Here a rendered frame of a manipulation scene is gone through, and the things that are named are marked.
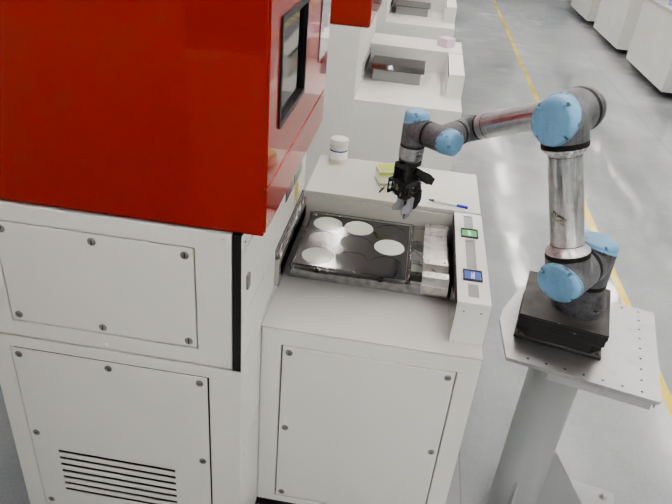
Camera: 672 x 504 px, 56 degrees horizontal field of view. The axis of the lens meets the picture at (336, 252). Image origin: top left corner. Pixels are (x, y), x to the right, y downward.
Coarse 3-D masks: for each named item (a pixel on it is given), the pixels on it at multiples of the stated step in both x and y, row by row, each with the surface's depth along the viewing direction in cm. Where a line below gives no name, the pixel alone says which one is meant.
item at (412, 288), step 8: (296, 272) 202; (304, 272) 201; (312, 272) 201; (320, 272) 201; (320, 280) 202; (328, 280) 202; (336, 280) 201; (344, 280) 201; (352, 280) 200; (360, 280) 200; (368, 280) 199; (376, 280) 199; (376, 288) 200; (384, 288) 200; (392, 288) 200; (400, 288) 199; (408, 288) 199; (416, 288) 198; (432, 296) 199; (440, 296) 198
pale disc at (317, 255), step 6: (306, 252) 201; (312, 252) 201; (318, 252) 202; (324, 252) 202; (330, 252) 202; (306, 258) 198; (312, 258) 198; (318, 258) 198; (324, 258) 199; (330, 258) 199
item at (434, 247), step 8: (424, 240) 218; (432, 240) 218; (440, 240) 219; (424, 248) 213; (432, 248) 214; (440, 248) 214; (424, 256) 209; (432, 256) 209; (440, 256) 209; (424, 288) 194; (432, 288) 193; (440, 288) 193
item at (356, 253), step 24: (312, 216) 222; (336, 216) 224; (312, 240) 208; (336, 240) 209; (360, 240) 210; (408, 240) 213; (312, 264) 195; (336, 264) 196; (360, 264) 197; (384, 264) 199
